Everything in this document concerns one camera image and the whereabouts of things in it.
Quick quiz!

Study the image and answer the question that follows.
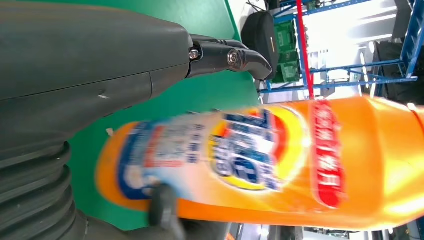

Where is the red metal pole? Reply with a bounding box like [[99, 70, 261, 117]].
[[295, 0, 316, 100]]

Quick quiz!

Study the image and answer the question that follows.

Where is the black carrying case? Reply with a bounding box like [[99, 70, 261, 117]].
[[241, 11, 280, 80]]

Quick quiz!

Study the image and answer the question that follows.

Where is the green plastic crate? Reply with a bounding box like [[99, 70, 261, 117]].
[[273, 19, 302, 84]]

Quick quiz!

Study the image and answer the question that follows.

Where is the blue metal rack frame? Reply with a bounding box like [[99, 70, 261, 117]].
[[259, 0, 424, 95]]

